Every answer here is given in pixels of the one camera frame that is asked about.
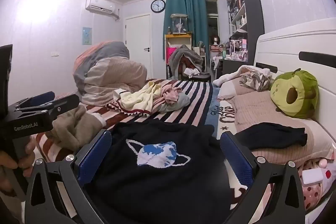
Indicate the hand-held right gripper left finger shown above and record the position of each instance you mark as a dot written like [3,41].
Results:
[95,157]

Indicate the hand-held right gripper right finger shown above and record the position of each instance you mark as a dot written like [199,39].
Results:
[237,158]

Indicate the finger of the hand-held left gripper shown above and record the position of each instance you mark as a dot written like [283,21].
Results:
[42,96]
[57,107]

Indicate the navy planet print sweater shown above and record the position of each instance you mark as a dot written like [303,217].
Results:
[157,187]

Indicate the grey clothes pile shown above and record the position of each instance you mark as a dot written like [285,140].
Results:
[183,56]

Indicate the person's left hand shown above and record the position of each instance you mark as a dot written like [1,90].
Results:
[26,159]

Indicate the beige fleece garment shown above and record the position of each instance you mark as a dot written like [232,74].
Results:
[76,129]

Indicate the black garment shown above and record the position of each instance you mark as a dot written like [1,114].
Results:
[275,137]

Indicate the red zigzag trimmed garment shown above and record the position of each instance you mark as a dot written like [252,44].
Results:
[118,106]

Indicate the pink quilted pillow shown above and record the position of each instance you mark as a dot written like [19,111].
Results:
[262,108]

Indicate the pink grey folded duvet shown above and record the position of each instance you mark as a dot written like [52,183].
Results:
[110,74]

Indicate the pink navy striped blanket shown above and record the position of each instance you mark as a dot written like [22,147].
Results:
[194,108]

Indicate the cream garment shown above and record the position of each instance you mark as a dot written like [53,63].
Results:
[141,100]

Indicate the grey leaf patterned cloth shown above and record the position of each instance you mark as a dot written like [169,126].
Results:
[256,82]

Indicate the grey garment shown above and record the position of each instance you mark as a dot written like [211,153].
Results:
[181,102]

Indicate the white fleece blanket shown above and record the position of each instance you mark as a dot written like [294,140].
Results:
[228,78]

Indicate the pink polka dot cloth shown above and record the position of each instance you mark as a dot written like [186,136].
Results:
[315,192]

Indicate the dark chair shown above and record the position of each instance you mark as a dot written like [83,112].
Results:
[200,77]

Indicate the dark desk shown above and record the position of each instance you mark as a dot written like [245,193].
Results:
[231,65]

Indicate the pink garment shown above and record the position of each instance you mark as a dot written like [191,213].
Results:
[168,94]

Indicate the green avocado plush toy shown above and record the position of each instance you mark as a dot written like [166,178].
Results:
[302,87]

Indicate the white door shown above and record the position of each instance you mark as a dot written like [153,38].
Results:
[137,37]

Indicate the white air conditioner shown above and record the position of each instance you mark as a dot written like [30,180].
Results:
[101,5]

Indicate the wig head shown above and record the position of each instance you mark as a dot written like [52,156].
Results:
[215,40]

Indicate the bright pink bag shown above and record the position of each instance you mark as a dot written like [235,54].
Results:
[171,53]

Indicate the white headboard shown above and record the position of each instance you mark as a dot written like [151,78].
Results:
[288,43]

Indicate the yellow storage rack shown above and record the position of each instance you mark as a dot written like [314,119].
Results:
[178,35]

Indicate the clear display case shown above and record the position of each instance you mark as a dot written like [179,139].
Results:
[179,24]

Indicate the dark shelf unit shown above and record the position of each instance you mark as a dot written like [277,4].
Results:
[253,3]

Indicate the teal curtain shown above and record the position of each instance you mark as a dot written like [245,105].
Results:
[178,6]

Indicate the white wall switch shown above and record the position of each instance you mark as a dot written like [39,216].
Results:
[54,54]

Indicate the small blue wall poster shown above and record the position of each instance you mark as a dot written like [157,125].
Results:
[87,36]

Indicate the round black wall clock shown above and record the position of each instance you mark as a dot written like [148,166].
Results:
[158,6]

